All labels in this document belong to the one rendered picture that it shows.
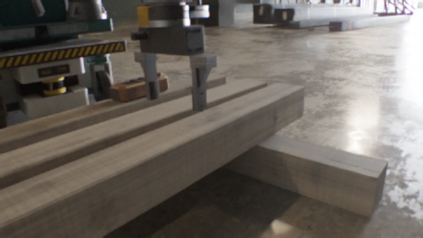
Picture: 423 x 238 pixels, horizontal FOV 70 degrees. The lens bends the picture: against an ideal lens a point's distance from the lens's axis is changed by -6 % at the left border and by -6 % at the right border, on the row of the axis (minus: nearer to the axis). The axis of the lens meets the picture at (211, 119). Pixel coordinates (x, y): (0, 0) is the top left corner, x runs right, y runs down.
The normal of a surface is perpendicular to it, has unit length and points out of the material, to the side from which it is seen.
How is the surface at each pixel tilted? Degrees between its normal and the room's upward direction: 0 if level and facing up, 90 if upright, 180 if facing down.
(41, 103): 90
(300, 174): 90
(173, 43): 90
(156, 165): 90
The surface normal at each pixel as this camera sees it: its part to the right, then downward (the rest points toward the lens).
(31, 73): 0.66, 0.22
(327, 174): -0.65, 0.27
